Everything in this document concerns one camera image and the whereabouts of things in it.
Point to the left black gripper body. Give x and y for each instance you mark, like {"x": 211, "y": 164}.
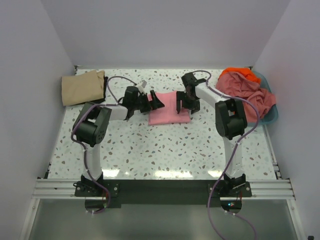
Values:
{"x": 141, "y": 97}

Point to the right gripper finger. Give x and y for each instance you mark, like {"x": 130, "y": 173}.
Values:
{"x": 194, "y": 106}
{"x": 180, "y": 101}

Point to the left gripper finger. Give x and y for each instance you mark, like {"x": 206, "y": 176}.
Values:
{"x": 155, "y": 103}
{"x": 145, "y": 106}

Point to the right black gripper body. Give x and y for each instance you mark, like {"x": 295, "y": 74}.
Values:
{"x": 190, "y": 97}

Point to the light pink t-shirt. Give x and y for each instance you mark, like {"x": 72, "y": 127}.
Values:
{"x": 168, "y": 114}

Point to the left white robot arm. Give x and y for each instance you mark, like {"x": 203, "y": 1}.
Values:
{"x": 91, "y": 125}

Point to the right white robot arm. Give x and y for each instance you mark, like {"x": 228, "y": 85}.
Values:
{"x": 230, "y": 120}

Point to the folded black t-shirt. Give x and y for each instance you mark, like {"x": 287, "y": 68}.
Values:
{"x": 96, "y": 93}

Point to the dusty pink crumpled t-shirt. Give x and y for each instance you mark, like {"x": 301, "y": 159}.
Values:
{"x": 236, "y": 85}

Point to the folded beige t-shirt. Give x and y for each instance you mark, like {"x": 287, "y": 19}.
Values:
{"x": 83, "y": 88}

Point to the orange crumpled t-shirt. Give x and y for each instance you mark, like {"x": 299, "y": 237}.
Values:
{"x": 246, "y": 72}

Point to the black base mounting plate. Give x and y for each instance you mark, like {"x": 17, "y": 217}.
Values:
{"x": 112, "y": 193}

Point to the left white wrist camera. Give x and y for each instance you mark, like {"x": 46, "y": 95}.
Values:
{"x": 141, "y": 86}

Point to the aluminium rail frame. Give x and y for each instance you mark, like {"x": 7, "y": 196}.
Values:
{"x": 164, "y": 156}

